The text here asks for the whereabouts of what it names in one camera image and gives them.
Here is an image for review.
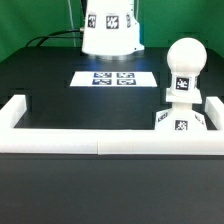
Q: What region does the white lamp base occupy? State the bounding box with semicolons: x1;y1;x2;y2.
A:
155;88;207;132

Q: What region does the white lamp bulb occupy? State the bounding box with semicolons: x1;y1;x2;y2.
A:
167;38;207;97

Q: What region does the black cable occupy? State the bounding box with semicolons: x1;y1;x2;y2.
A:
25;0;88;48

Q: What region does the white marker sheet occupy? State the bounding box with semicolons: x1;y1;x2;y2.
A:
70;71;157;87

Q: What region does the grey thin cable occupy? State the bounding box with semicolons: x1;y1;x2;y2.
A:
67;0;78;48

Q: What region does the white U-shaped frame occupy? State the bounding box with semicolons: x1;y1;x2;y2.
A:
0;95;224;155

